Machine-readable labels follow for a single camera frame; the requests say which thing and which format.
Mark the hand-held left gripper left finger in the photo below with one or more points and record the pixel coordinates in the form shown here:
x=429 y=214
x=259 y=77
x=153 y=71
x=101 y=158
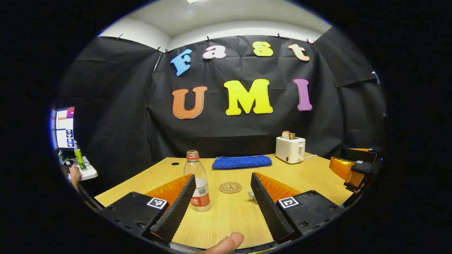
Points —
x=176 y=211

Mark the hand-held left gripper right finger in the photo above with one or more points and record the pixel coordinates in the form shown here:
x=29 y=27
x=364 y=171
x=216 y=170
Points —
x=270 y=211

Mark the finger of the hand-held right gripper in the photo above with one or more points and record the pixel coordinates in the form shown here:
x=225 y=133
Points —
x=340 y=168
x=360 y=156

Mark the clear plastic water bottle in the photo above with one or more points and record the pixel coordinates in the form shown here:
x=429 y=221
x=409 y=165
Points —
x=202 y=183

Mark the round wooden coaster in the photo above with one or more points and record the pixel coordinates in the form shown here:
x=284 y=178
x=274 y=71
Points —
x=230 y=187

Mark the green bottle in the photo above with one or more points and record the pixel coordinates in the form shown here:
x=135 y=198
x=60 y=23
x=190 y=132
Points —
x=79 y=158

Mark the white toaster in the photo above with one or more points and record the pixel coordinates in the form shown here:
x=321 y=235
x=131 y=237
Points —
x=287 y=150

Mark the folded blue towel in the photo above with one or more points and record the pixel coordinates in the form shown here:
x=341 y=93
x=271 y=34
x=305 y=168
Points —
x=242 y=162

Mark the toasted bread slice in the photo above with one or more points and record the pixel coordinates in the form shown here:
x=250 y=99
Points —
x=286 y=135

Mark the black backdrop cloth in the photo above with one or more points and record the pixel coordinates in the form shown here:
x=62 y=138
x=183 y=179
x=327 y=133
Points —
x=247 y=130

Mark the white side table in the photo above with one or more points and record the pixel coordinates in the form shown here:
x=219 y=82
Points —
x=88 y=173

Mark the computer monitor screen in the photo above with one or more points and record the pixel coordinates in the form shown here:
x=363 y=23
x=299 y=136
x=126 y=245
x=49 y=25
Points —
x=65 y=128

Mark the ceiling light panel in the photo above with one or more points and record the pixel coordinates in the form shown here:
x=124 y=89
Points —
x=193 y=1

